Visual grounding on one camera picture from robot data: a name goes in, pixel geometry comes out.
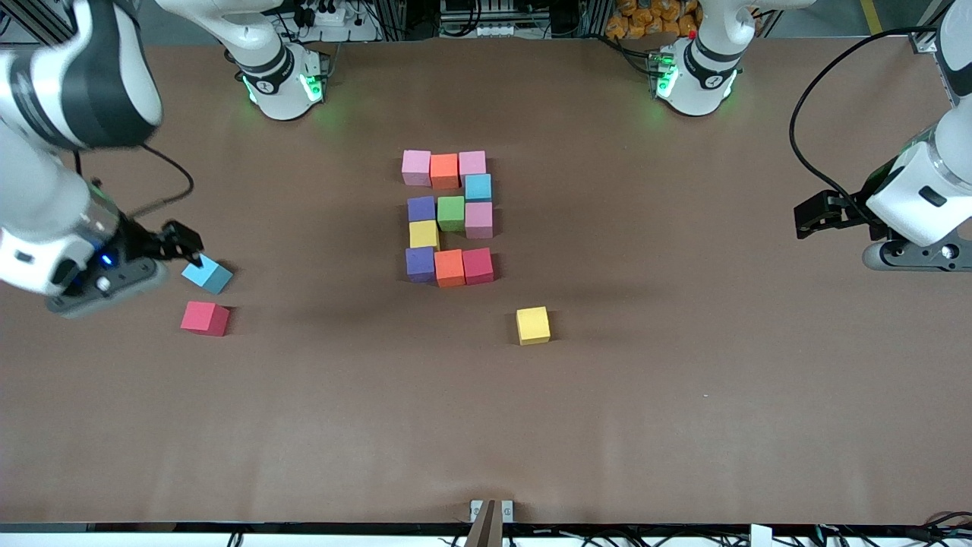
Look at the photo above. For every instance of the green foam block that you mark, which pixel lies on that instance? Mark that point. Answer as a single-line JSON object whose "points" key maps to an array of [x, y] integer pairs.
{"points": [[451, 214]]}

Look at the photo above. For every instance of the purple foam block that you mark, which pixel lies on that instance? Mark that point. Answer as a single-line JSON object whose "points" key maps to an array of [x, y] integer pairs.
{"points": [[421, 209], [420, 264]]}

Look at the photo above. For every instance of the brown table cover sheet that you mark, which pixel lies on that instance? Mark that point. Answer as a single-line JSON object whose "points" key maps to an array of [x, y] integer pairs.
{"points": [[683, 418]]}

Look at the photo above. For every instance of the orange packets pile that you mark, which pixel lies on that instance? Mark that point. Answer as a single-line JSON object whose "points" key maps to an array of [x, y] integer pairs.
{"points": [[645, 19]]}

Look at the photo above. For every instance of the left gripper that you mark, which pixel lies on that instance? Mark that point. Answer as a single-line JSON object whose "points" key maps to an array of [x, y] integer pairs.
{"points": [[852, 210]]}

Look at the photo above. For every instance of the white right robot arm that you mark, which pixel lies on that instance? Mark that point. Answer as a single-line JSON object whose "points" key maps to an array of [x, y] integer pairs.
{"points": [[61, 91]]}

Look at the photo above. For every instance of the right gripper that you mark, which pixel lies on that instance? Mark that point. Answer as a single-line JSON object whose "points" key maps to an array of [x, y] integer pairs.
{"points": [[142, 242]]}

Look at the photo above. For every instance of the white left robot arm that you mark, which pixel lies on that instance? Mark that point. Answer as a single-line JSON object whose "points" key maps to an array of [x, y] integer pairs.
{"points": [[710, 76]]}

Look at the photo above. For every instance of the orange foam block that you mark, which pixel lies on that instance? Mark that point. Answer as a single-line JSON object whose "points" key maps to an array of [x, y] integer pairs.
{"points": [[444, 171], [449, 267]]}

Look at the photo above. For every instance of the aluminium frame profile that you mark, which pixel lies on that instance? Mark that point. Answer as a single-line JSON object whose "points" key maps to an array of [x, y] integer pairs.
{"points": [[930, 34], [34, 23]]}

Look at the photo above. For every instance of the yellow foam block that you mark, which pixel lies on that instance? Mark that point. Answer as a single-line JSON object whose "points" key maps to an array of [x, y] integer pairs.
{"points": [[424, 234], [533, 325]]}

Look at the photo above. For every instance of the metal equipment rack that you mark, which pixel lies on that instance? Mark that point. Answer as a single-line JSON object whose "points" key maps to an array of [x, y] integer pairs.
{"points": [[493, 19]]}

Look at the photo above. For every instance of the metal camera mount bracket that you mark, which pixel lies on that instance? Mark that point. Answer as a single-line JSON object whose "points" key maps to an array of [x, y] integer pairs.
{"points": [[491, 524]]}

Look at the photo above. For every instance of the red foam block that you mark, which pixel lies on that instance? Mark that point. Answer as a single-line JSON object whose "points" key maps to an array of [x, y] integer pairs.
{"points": [[203, 317], [478, 266]]}

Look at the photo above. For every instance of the white power strip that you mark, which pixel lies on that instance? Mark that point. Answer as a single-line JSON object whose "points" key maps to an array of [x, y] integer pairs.
{"points": [[357, 32]]}

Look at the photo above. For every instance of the light blue foam block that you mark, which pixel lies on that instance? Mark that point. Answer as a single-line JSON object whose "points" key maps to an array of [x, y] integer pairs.
{"points": [[209, 275], [478, 188]]}

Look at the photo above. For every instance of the small white box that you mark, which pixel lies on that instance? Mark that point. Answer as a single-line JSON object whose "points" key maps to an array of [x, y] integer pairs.
{"points": [[761, 535]]}

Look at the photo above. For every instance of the pink foam block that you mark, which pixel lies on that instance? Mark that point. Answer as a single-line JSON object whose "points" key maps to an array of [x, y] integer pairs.
{"points": [[471, 163], [416, 167], [478, 220]]}

